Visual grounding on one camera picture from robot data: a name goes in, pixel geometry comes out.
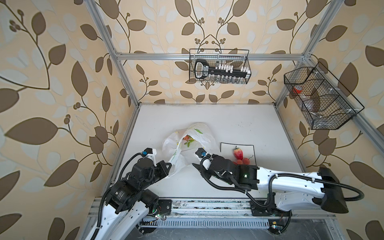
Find red fake strawberry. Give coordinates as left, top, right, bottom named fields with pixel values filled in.
left=233, top=146, right=244, bottom=160

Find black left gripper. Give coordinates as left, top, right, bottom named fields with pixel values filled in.
left=139, top=160, right=174, bottom=192

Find black socket tool set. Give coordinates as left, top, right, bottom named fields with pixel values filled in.
left=192, top=59, right=251, bottom=80

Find white plastic bag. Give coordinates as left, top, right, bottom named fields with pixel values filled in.
left=161, top=123, right=220, bottom=178

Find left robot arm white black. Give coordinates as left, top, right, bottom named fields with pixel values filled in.
left=86, top=148, right=172, bottom=240

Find black wire basket back wall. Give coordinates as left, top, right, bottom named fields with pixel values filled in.
left=189, top=48, right=252, bottom=85

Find black wire basket wall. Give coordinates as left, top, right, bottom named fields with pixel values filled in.
left=189, top=48, right=252, bottom=85
left=284, top=62, right=365, bottom=130

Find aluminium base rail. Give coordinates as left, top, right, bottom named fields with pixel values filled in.
left=89, top=197, right=337, bottom=230

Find red capped clear bottle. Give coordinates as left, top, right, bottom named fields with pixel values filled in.
left=292, top=85, right=303, bottom=96

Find fake fruits in bag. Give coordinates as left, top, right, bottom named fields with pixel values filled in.
left=183, top=135, right=195, bottom=148

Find black outlined white mat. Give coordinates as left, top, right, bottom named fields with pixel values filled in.
left=220, top=143, right=257, bottom=165

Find aluminium corner post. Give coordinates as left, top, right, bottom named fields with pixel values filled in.
left=274, top=0, right=344, bottom=107

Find black wire basket right wall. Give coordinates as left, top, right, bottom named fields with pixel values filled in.
left=284, top=62, right=365, bottom=130

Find small red fake fruit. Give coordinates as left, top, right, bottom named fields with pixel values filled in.
left=243, top=158, right=251, bottom=165

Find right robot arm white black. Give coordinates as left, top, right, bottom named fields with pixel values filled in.
left=194, top=148, right=365, bottom=216

